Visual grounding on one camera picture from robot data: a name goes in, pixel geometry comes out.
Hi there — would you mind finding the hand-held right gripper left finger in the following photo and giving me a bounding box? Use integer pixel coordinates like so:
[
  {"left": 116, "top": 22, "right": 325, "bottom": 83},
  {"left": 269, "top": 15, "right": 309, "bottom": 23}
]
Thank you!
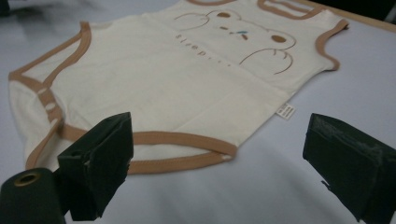
[{"left": 57, "top": 111, "right": 134, "bottom": 222}]

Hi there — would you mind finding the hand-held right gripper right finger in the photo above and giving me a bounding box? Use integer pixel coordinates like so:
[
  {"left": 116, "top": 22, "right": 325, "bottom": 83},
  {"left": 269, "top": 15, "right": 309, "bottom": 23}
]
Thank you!
[{"left": 302, "top": 113, "right": 396, "bottom": 224}]

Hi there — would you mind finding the cream baby bodysuit brown trim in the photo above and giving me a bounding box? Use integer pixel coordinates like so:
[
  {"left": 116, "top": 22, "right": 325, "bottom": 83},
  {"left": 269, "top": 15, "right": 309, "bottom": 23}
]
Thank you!
[{"left": 7, "top": 0, "right": 349, "bottom": 175}]

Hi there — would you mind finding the light blue table mat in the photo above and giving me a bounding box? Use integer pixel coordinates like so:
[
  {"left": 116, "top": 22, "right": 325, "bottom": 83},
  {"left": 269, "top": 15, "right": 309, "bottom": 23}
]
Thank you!
[{"left": 0, "top": 0, "right": 396, "bottom": 224}]

